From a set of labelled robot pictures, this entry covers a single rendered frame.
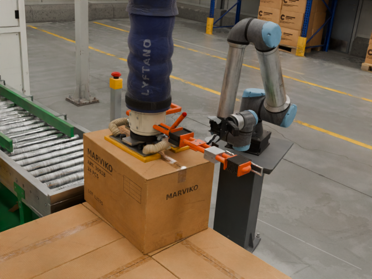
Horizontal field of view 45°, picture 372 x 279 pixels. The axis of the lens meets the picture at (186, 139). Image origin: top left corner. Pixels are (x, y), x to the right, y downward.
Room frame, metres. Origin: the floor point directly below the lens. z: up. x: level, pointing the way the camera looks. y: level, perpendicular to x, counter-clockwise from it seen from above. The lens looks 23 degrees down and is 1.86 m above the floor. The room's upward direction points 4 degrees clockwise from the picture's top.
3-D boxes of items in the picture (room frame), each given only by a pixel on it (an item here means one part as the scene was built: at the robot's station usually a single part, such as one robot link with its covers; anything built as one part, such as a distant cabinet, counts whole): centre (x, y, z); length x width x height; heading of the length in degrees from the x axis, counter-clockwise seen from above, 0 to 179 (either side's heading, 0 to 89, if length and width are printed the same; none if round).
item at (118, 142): (2.04, 0.27, 0.97); 0.34 x 0.10 x 0.05; 45
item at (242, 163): (1.67, -0.22, 1.07); 0.08 x 0.07 x 0.05; 45
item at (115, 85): (3.10, 0.53, 0.50); 0.07 x 0.07 x 1.00; 46
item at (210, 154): (1.77, -0.13, 1.06); 0.07 x 0.07 x 0.04; 45
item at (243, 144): (2.25, -0.29, 0.96); 0.12 x 0.09 x 0.12; 53
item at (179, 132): (1.93, 0.02, 1.07); 0.10 x 0.08 x 0.06; 135
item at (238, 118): (2.17, -0.24, 1.07); 0.09 x 0.05 x 0.10; 45
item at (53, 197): (2.34, 0.47, 0.58); 0.70 x 0.03 x 0.06; 136
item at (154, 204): (2.08, 0.20, 0.74); 0.60 x 0.40 x 0.40; 41
